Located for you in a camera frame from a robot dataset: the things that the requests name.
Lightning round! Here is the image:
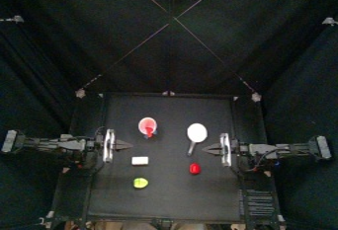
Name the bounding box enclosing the white rectangular block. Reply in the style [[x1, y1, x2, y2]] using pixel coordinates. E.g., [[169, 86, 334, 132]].
[[131, 156, 151, 167]]

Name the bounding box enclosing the black printed label plate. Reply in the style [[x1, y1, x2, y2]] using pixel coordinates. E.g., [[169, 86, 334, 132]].
[[243, 189, 278, 222]]

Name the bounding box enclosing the red toy cup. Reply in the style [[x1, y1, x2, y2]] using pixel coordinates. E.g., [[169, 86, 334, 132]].
[[138, 116, 161, 139]]

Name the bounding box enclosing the thin diagonal frame cord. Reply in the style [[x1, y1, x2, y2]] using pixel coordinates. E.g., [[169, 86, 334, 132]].
[[80, 0, 234, 91], [122, 0, 258, 94]]

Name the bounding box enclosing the red toy apple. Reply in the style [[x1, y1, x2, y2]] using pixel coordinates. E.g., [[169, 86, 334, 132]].
[[189, 163, 202, 176]]

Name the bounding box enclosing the yellow-green toy fruit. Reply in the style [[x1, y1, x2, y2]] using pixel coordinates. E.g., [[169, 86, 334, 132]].
[[133, 177, 151, 190]]

